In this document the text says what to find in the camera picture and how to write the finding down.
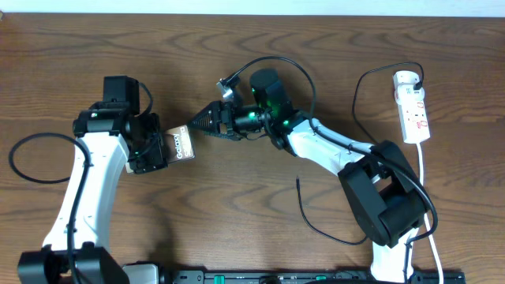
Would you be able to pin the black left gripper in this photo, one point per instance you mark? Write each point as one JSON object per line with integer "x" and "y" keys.
{"x": 156, "y": 150}

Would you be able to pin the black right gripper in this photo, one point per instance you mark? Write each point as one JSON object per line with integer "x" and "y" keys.
{"x": 217, "y": 108}

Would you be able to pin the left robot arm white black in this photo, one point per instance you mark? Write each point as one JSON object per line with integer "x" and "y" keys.
{"x": 112, "y": 135}

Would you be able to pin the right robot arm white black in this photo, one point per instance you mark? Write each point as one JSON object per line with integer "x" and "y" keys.
{"x": 384, "y": 194}

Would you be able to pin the white charger adapter plug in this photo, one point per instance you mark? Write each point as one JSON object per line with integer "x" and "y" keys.
{"x": 405, "y": 77}

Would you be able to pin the white power strip red switches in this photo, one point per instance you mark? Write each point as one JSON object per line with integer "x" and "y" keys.
{"x": 412, "y": 113}

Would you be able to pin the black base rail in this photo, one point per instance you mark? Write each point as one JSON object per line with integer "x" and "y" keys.
{"x": 153, "y": 273}

